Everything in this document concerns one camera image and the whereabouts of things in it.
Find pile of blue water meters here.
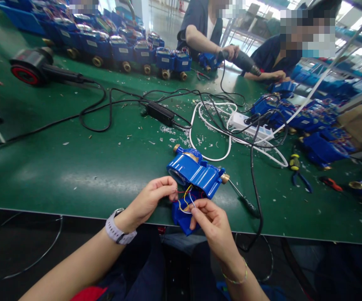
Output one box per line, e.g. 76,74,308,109
251,92,357,171

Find black adapter cable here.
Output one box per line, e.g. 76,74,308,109
109,87,247,130

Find row of blue water meters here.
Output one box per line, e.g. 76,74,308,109
40,12,195,82

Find blue water meter brass fittings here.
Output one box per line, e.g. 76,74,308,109
166,144,230,201

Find blue plastic bins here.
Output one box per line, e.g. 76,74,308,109
0,0,45,36

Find red handled pliers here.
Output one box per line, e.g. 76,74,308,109
191,67,211,81

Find person's left hand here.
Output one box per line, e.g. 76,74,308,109
122,176,179,232

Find black and red heat gun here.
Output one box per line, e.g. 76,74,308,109
9,46,96,87

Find person's legs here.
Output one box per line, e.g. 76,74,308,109
71,225,289,301

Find cardboard box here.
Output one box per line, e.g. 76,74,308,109
337,104,362,148

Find thin metal hoop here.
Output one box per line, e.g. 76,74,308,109
0,211,64,280

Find black power adapter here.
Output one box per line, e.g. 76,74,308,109
144,101,176,128

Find thin coloured wires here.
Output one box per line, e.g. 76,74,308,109
171,184,207,214

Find white power cable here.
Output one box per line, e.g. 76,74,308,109
188,100,290,168

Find white power strip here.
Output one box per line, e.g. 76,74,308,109
229,111,276,140

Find orange and black cutter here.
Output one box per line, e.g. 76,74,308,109
319,176,344,193

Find long black power cable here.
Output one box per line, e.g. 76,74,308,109
235,110,290,252

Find blue plastic meter cover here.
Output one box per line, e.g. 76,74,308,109
171,200,202,237

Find black heat gun cable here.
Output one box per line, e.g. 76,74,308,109
0,80,113,153

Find black handled screwdriver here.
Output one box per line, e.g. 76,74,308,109
227,180,260,219

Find person's right hand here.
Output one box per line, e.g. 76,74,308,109
189,198,236,253

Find blue handled pliers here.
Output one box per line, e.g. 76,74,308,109
291,170,314,194

